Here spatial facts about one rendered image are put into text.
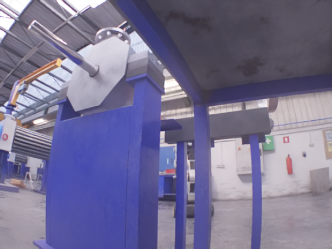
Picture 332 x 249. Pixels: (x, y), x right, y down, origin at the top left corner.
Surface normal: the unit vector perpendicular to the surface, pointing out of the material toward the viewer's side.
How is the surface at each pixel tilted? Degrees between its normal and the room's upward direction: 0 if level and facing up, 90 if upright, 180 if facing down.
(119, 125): 90
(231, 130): 90
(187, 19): 180
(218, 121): 90
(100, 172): 90
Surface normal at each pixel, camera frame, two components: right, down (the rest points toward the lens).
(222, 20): -0.02, 0.95
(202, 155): -0.42, -0.30
